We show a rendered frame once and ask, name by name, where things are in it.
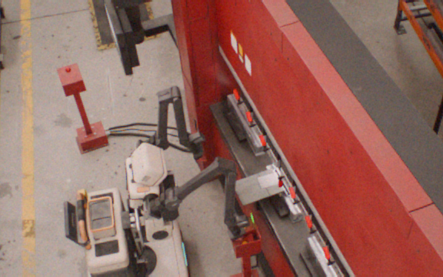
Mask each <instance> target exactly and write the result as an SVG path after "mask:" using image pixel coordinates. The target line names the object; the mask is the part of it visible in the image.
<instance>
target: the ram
mask: <svg viewBox="0 0 443 277"><path fill-rule="evenodd" d="M215 8H216V17H217V26H218V42H219V46H220V47H221V49H222V50H223V52H224V53H225V55H226V57H227V59H228V62H229V63H230V65H231V67H232V68H233V69H234V71H235V73H236V75H237V76H238V78H239V80H240V81H241V83H242V84H243V86H244V87H245V89H246V92H247V93H248V96H249V98H250V99H251V101H252V102H253V103H254V105H255V107H256V108H257V110H258V112H259V114H260V116H261V117H262V118H263V121H264V123H265V124H266V126H267V128H268V130H269V131H270V133H271V134H272V136H273V137H274V139H275V141H276V142H277V144H278V146H279V148H280V149H281V152H282V153H283V155H284V157H285V158H286V160H287V162H288V164H289V165H290V167H291V169H292V170H293V171H294V173H295V175H296V176H297V178H298V181H299V183H300V184H301V187H302V188H303V189H304V190H305V192H306V194H307V196H308V197H309V199H310V201H311V203H312V205H313V206H314V207H315V209H316V210H317V212H318V215H319V217H320V219H321V220H322V222H323V223H324V224H325V227H326V228H327V230H328V231H329V233H330V235H331V237H332V238H333V240H334V241H335V243H336V245H337V246H338V248H339V251H340V253H341V254H342V256H343V258H344V259H345V261H346V262H347V264H348V266H349V267H350V269H351V270H352V272H353V274H354V276H355V277H432V275H431V274H430V273H429V271H428V269H427V267H426V266H425V264H424V263H423V261H422V260H421V258H420V257H419V255H418V253H417V252H416V251H415V250H414V249H413V248H412V246H411V244H410V243H409V241H408V240H407V239H406V238H405V236H404V234H403V233H402V231H401V230H400V228H399V227H398V224H397V223H396V221H395V220H394V219H393V217H392V216H391V214H390V212H389V211H388V210H387V209H386V208H385V206H384V204H383V203H382V201H381V200H380V198H379V197H378V196H377V194H376V193H375V190H374V189H373V188H372V187H371V185H370V183H369V182H368V180H367V179H366V178H365V176H364V174H363V173H362V171H361V170H360V169H359V167H358V166H357V165H356V163H355V161H354V159H353V158H352V156H351V154H350V153H349V152H348V150H347V149H346V147H345V146H344V145H343V143H342V142H341V140H340V139H339V137H338V136H337V135H336V134H335V131H334V129H333V128H332V127H331V125H330V124H329V122H328V120H327V119H326V118H325V117H324V116H323V114H322V113H321V111H320V109H319V108H318V106H317V105H316V102H315V101H314V100H313V98H312V97H311V96H310V94H309V93H308V91H307V89H306V88H305V87H304V85H303V84H302V83H301V82H300V80H299V79H298V76H297V75H296V73H295V71H294V70H293V68H292V67H291V66H290V65H289V64H288V62H287V60H286V59H285V57H284V56H283V54H282V53H281V50H280V49H279V48H278V46H277V45H276V44H275V42H274V40H273V39H272V37H271V36H270V35H269V33H268V32H267V31H266V29H265V27H264V25H263V24H262V23H261V21H260V19H259V18H258V16H257V15H256V14H255V13H254V11H253V10H252V8H251V6H250V5H249V4H248V2H247V0H215ZM231 32H232V33H233V35H234V36H235V37H236V43H237V52H236V51H235V50H234V49H233V47H232V45H231ZM239 44H240V46H241V47H242V52H243V57H242V55H241V53H240V51H239ZM219 51H220V53H221V55H222V56H223V58H224V60H225V61H226V63H227V65H228V62H227V60H226V59H225V57H224V55H223V54H222V51H221V50H220V49H219ZM239 53H240V55H241V57H242V58H243V62H242V61H241V59H240V55H239ZM245 54H246V56H247V57H248V60H249V61H250V63H251V75H249V73H248V71H247V69H246V65H245ZM228 67H229V65H228ZM229 68H230V67H229ZM230 70H231V68H230ZM231 73H232V74H233V76H234V77H235V74H234V72H233V71H232V70H231ZM235 79H236V81H237V83H238V84H239V85H240V87H241V89H242V91H243V92H244V93H245V91H244V89H243V88H242V86H241V84H240V83H239V81H238V80H237V78H236V77H235ZM245 96H246V98H247V100H248V97H247V95H246V93H245ZM248 102H249V103H250V105H251V106H252V108H253V110H254V111H255V109H254V107H253V105H252V103H251V102H250V101H249V100H248ZM255 114H256V115H257V116H258V113H257V112H256V111H255ZM258 118H259V116H258ZM259 119H260V121H261V123H262V124H263V121H262V120H261V118H259ZM263 128H264V130H265V131H266V133H267V134H268V131H267V130H266V128H265V127H264V125H263ZM268 136H269V138H270V139H271V141H272V142H273V144H274V146H275V147H276V149H277V151H278V152H279V154H280V156H281V153H280V151H279V150H278V148H277V146H276V144H275V143H274V141H273V139H272V138H271V136H270V135H269V134H268ZM281 159H282V161H283V162H284V164H285V165H286V167H287V169H288V170H289V172H290V173H291V175H292V177H293V179H294V180H295V182H296V184H297V185H298V182H297V180H296V179H295V177H294V176H293V174H292V172H291V170H290V169H289V167H288V166H287V164H286V162H285V160H284V159H283V157H282V156H281ZM298 187H299V185H298ZM299 189H300V191H301V193H302V194H303V196H304V198H305V200H306V202H307V203H308V204H309V206H310V207H311V210H312V211H313V212H314V214H315V216H316V218H317V220H318V216H317V215H316V213H315V211H314V209H313V208H312V206H311V205H310V203H309V202H308V200H307V198H306V197H305V194H304V193H303V191H302V190H301V188H300V187H299ZM318 223H319V224H320V225H321V227H322V229H323V230H324V232H325V234H326V235H327V237H328V239H329V241H330V243H331V244H332V245H333V247H334V249H335V251H336V252H337V253H338V256H339V258H340V260H341V262H342V263H343V265H344V267H345V268H346V270H347V272H348V274H349V275H350V276H351V277H352V275H351V273H350V272H349V270H348V268H347V266H346V264H345V263H344V262H343V261H342V259H341V256H340V255H339V252H338V250H337V249H336V247H335V245H334V243H333V242H332V241H331V239H330V238H329V236H328V234H327V232H326V231H325V229H324V227H323V225H322V224H321V223H320V221H319V220H318Z"/></svg>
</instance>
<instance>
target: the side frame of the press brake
mask: <svg viewBox="0 0 443 277"><path fill-rule="evenodd" d="M171 2H172V11H173V15H174V21H175V35H176V40H177V46H178V54H179V60H180V65H181V70H182V79H183V84H184V89H185V98H186V103H187V108H188V117H189V122H190V128H191V133H192V135H194V134H195V133H197V132H200V133H202V134H203V135H204V136H205V139H206V141H204V142H203V143H201V144H203V148H204V151H205V156H206V159H207V161H206V162H202V161H195V162H196V163H197V165H198V167H199V168H200V170H201V171H202V170H204V169H206V168H207V167H209V166H210V165H211V164H212V163H213V161H214V160H215V158H216V157H215V147H214V139H213V133H212V112H211V111H210V107H209V106H210V105H211V104H214V103H216V102H221V101H226V100H228V95H231V94H234V92H233V90H234V89H237V91H238V95H239V98H241V89H240V85H239V84H238V83H237V81H236V79H235V77H234V76H233V74H232V73H231V70H230V68H229V67H228V65H227V63H226V61H225V60H224V58H223V56H222V54H221V53H220V51H219V42H218V26H217V17H216V8H215V0H171Z"/></svg>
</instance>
